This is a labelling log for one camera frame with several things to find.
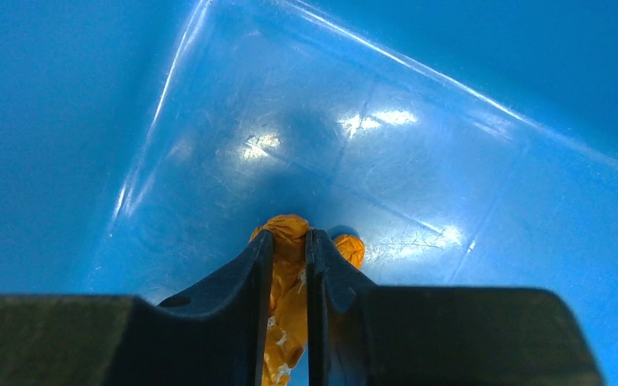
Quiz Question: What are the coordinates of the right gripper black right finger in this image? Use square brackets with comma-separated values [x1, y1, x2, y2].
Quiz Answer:
[306, 230, 604, 385]

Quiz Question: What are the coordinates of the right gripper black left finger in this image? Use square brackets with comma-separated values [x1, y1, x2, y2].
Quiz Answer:
[0, 231, 274, 385]

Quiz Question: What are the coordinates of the orange toy food piece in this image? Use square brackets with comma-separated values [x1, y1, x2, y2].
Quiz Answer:
[251, 215, 387, 385]

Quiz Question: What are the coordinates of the blue plastic bin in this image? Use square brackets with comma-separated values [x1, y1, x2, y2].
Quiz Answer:
[0, 1, 618, 385]

